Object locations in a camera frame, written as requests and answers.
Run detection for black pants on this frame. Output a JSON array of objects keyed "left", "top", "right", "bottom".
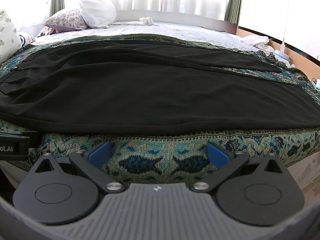
[{"left": 0, "top": 40, "right": 320, "bottom": 136}]

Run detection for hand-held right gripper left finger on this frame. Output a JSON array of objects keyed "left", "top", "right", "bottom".
[{"left": 34, "top": 141, "right": 126, "bottom": 194}]

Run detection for grey headboard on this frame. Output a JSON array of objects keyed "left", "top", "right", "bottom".
[{"left": 115, "top": 9, "right": 238, "bottom": 34}]

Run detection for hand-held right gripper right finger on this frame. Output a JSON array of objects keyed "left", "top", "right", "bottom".
[{"left": 191, "top": 142, "right": 288, "bottom": 194}]

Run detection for light blue face masks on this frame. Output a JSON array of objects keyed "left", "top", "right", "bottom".
[{"left": 273, "top": 49, "right": 292, "bottom": 63}]

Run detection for white green-leaf pillow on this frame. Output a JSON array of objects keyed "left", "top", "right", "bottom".
[{"left": 0, "top": 10, "right": 22, "bottom": 64}]

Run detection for white quilted bed sheet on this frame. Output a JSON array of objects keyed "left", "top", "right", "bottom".
[{"left": 34, "top": 20, "right": 267, "bottom": 53}]

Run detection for teal patterned fish blanket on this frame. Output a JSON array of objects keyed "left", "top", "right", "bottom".
[{"left": 0, "top": 34, "right": 320, "bottom": 188}]

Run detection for small white cloth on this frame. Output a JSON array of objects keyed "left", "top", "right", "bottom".
[{"left": 138, "top": 16, "right": 155, "bottom": 26}]

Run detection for purple floral pillow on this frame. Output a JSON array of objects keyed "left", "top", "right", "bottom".
[{"left": 43, "top": 8, "right": 88, "bottom": 32}]

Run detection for crumpled white cloth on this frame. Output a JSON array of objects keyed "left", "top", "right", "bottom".
[{"left": 242, "top": 34, "right": 271, "bottom": 51}]

